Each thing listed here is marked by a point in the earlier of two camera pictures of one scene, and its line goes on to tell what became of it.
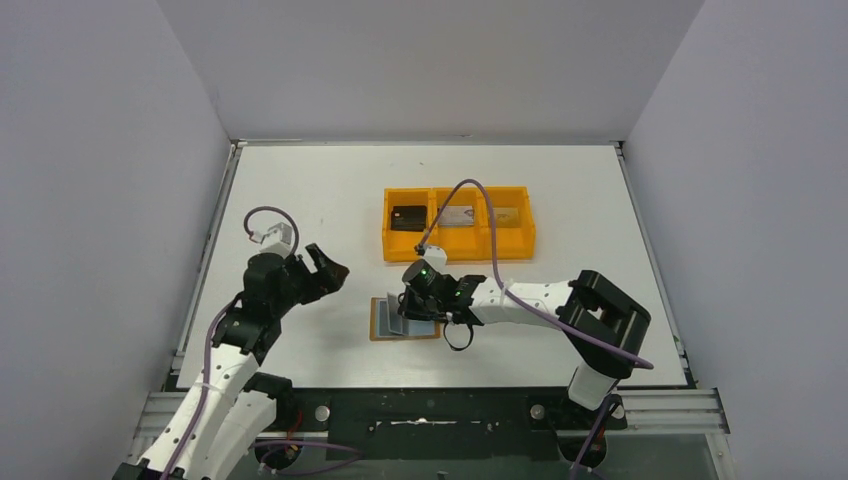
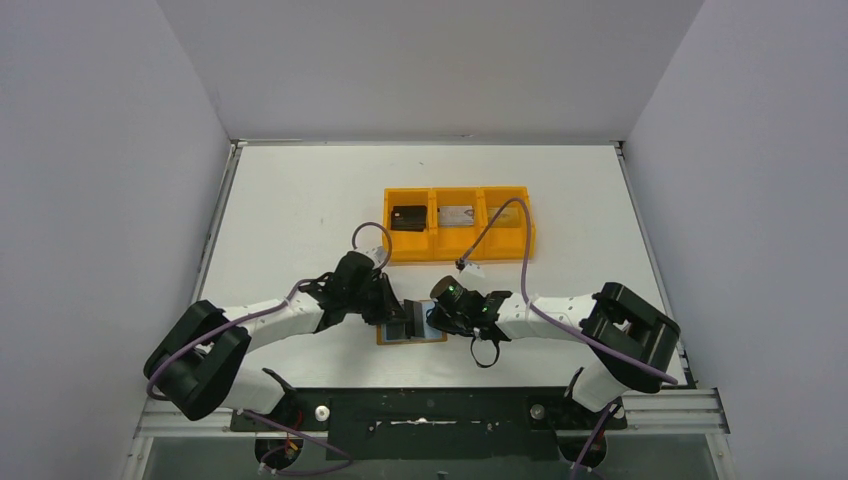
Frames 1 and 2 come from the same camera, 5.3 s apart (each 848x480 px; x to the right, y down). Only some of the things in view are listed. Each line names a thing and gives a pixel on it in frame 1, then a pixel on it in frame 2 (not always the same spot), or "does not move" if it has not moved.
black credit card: x=408 y=219 does not move
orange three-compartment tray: x=464 y=227 does not move
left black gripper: x=308 y=273 → x=395 y=315
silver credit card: x=462 y=215 does not move
